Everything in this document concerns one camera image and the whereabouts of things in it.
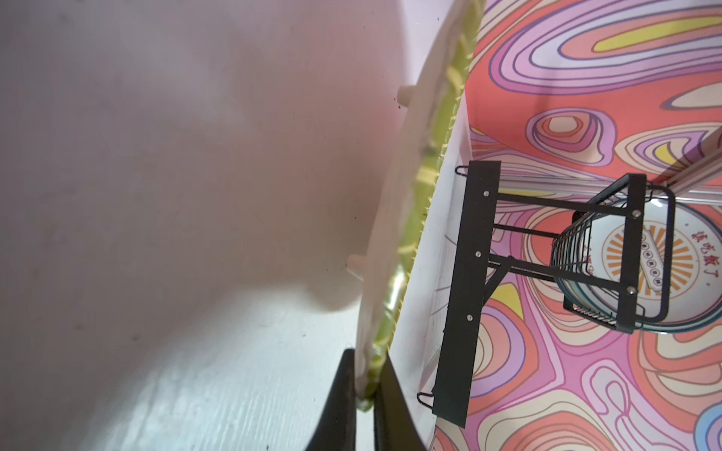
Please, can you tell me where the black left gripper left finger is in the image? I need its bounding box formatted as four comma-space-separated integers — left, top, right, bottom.
306, 349, 356, 451

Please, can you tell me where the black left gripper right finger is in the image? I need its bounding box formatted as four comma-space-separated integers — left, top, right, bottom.
373, 358, 426, 451

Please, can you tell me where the small orange sunburst plate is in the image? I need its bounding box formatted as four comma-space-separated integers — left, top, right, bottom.
550, 199, 721, 334

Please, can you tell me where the yellow green woven tray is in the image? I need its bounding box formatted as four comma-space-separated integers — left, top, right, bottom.
347, 0, 486, 412

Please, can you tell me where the black two-tier dish rack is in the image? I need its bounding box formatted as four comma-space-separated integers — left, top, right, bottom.
417, 161, 676, 427

